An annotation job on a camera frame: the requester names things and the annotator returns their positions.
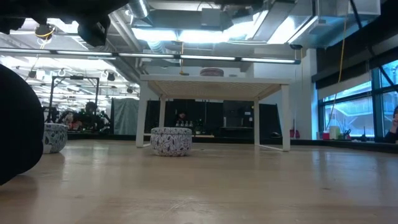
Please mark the blue leaf-patterned candle tin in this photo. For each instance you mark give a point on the blue leaf-patterned candle tin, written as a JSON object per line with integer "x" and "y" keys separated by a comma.
{"x": 56, "y": 138}

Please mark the grey fabric cover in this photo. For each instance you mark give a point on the grey fabric cover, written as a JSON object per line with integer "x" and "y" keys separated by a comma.
{"x": 124, "y": 116}

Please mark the purple floral candle tin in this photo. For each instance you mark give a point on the purple floral candle tin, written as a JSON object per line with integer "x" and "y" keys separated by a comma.
{"x": 171, "y": 141}

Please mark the white perforated shelf riser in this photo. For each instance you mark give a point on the white perforated shelf riser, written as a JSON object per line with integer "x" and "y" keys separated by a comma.
{"x": 217, "y": 80}

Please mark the red bag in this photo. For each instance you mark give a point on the red bag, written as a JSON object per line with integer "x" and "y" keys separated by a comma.
{"x": 294, "y": 134}

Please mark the tall black candlestick holder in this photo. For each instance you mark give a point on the tall black candlestick holder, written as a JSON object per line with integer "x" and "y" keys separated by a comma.
{"x": 18, "y": 124}

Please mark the silver round air duct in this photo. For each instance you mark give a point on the silver round air duct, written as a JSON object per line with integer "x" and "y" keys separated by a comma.
{"x": 138, "y": 7}

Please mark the black partition wall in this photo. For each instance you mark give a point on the black partition wall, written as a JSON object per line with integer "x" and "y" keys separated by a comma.
{"x": 239, "y": 115}

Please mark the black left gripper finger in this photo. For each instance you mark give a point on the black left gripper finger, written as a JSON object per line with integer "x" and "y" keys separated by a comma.
{"x": 93, "y": 31}

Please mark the person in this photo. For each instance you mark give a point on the person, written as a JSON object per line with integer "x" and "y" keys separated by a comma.
{"x": 394, "y": 124}
{"x": 182, "y": 117}
{"x": 91, "y": 107}

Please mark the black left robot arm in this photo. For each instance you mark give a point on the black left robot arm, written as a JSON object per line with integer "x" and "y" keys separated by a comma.
{"x": 11, "y": 12}

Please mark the long ceiling light bar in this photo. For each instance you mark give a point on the long ceiling light bar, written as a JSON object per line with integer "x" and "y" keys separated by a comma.
{"x": 202, "y": 57}

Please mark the black aluminium table frame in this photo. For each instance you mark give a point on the black aluminium table frame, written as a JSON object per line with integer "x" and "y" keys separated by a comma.
{"x": 342, "y": 144}

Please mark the white plastic jug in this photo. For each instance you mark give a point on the white plastic jug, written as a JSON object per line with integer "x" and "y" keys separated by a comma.
{"x": 335, "y": 133}

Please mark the red container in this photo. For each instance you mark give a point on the red container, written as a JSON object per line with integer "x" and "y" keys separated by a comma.
{"x": 326, "y": 135}

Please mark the pink patterned candle tin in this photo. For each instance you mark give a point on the pink patterned candle tin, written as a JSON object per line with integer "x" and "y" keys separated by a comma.
{"x": 211, "y": 72}

